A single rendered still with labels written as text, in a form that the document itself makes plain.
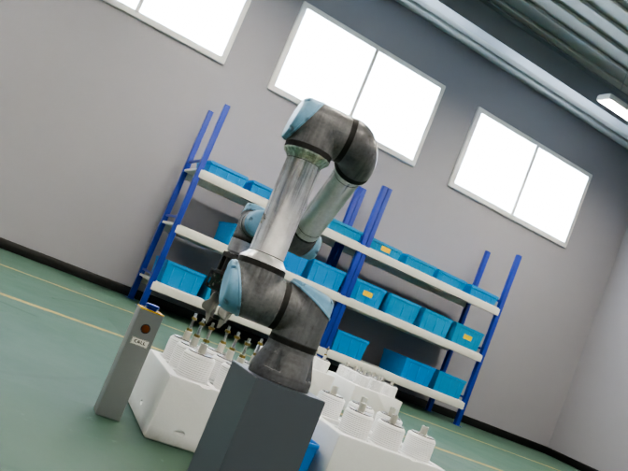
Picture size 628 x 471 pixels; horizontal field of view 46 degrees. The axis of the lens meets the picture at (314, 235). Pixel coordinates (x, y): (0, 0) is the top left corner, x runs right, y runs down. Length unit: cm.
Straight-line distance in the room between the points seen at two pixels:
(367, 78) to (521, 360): 392
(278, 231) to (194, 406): 64
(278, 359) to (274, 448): 19
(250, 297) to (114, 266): 563
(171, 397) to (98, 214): 521
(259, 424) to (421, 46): 717
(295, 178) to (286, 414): 53
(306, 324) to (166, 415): 57
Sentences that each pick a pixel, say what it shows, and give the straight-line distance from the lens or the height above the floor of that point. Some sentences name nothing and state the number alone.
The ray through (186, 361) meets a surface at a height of 22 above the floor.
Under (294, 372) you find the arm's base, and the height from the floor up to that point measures 34.
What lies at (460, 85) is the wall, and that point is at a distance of 874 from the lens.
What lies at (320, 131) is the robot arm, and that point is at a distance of 171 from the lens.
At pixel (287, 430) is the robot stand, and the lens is 168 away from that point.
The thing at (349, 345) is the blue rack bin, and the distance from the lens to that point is 729.
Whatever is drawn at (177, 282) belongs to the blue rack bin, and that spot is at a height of 31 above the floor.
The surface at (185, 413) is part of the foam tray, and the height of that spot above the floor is 9.
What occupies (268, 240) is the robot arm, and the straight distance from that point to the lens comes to 167.
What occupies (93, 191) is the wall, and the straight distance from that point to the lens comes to 717.
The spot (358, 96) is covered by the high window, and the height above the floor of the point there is 283.
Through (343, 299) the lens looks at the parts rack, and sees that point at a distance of 715.
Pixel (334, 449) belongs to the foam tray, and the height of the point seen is 13.
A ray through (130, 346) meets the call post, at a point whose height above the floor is 20.
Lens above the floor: 46
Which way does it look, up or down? 6 degrees up
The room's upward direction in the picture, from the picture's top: 22 degrees clockwise
